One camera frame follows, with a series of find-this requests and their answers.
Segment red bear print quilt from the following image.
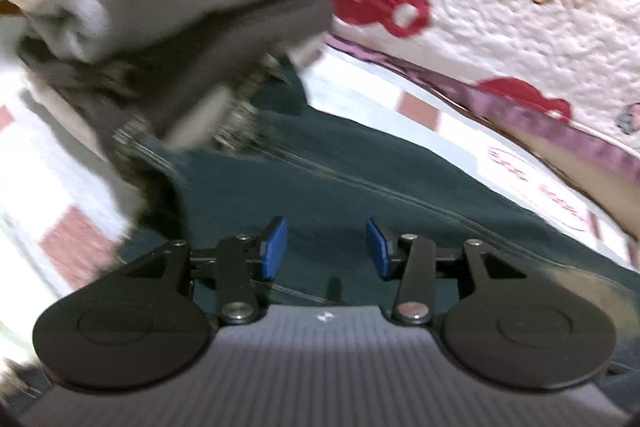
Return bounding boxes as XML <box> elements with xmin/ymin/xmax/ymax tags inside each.
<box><xmin>280</xmin><ymin>0</ymin><xmax>640</xmax><ymax>188</ymax></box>

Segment checked bed sheet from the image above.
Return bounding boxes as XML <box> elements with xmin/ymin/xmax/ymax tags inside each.
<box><xmin>0</xmin><ymin>17</ymin><xmax>640</xmax><ymax>358</ymax></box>

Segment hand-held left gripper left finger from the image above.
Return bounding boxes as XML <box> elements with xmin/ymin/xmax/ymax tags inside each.
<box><xmin>122</xmin><ymin>216</ymin><xmax>289</xmax><ymax>325</ymax></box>

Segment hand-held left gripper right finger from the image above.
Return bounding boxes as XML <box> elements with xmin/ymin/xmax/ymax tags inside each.
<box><xmin>365</xmin><ymin>216</ymin><xmax>528</xmax><ymax>325</ymax></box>

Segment dark brown folded sweater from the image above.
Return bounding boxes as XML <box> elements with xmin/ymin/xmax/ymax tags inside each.
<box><xmin>17</xmin><ymin>0</ymin><xmax>336</xmax><ymax>142</ymax></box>

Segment grey folded sweatshirt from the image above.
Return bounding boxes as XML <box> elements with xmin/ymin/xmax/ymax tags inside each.
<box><xmin>25</xmin><ymin>0</ymin><xmax>341</xmax><ymax>62</ymax></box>

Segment dark blue denim jeans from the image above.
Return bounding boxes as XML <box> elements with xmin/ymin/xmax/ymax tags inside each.
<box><xmin>0</xmin><ymin>52</ymin><xmax>640</xmax><ymax>408</ymax></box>

